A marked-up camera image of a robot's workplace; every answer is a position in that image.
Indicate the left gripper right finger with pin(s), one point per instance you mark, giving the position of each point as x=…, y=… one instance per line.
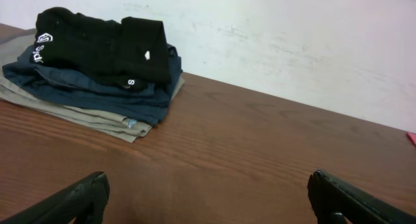
x=336, y=201

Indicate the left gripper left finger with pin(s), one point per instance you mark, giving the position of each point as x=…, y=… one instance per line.
x=82, y=202

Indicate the black t-shirt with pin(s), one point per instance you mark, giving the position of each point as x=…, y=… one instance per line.
x=129, y=54

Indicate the folded beige garment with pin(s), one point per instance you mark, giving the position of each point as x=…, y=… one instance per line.
x=122, y=127

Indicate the red t-shirt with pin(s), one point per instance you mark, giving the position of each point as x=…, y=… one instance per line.
x=412, y=137

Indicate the folded navy blue garment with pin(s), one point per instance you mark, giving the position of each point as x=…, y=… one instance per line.
x=72, y=88

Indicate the folded grey garment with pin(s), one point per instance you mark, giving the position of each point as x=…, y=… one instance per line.
x=18, y=34

